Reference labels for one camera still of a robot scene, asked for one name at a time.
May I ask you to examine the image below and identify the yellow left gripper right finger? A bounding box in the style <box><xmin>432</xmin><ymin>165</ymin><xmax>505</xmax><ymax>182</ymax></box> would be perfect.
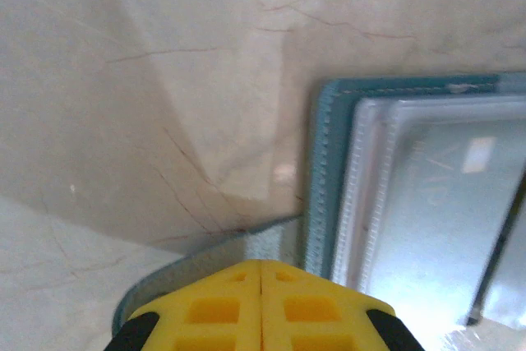
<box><xmin>261</xmin><ymin>261</ymin><xmax>428</xmax><ymax>351</ymax></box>

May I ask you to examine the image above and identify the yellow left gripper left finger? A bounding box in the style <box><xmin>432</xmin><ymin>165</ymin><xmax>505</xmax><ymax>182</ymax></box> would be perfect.
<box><xmin>102</xmin><ymin>259</ymin><xmax>263</xmax><ymax>351</ymax></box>

